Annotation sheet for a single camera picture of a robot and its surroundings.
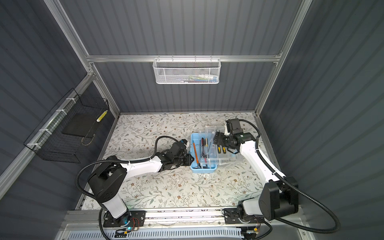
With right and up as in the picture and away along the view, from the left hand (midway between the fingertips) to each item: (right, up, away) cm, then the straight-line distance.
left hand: (195, 159), depth 88 cm
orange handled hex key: (+1, +4, -9) cm, 10 cm away
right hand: (+15, +12, -4) cm, 19 cm away
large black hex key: (+3, -5, +3) cm, 7 cm away
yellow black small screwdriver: (+13, +7, -6) cm, 16 cm away
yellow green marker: (-52, +26, -6) cm, 58 cm away
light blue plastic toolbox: (+5, +2, -3) cm, 7 cm away
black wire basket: (-64, +12, -23) cm, 69 cm away
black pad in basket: (-57, +21, -14) cm, 63 cm away
